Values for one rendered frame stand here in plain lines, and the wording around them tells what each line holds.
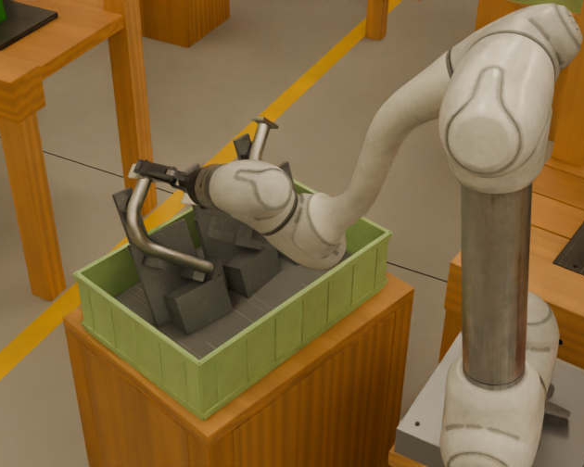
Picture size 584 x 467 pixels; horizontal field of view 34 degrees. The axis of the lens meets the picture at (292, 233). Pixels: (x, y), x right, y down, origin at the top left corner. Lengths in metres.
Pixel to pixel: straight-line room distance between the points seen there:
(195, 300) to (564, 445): 0.84
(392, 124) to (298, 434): 0.99
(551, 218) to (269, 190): 1.06
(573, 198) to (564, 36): 1.26
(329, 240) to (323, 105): 2.99
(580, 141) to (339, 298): 0.87
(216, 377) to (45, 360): 1.46
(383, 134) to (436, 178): 2.67
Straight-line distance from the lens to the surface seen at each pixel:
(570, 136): 2.74
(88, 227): 3.96
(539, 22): 1.42
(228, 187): 1.71
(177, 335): 2.17
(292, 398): 2.21
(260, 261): 2.26
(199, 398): 2.02
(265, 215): 1.70
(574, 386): 2.04
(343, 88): 4.88
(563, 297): 2.27
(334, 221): 1.75
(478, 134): 1.25
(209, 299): 2.18
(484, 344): 1.53
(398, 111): 1.54
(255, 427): 2.16
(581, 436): 1.95
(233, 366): 2.04
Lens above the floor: 2.33
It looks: 37 degrees down
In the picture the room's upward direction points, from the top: 1 degrees clockwise
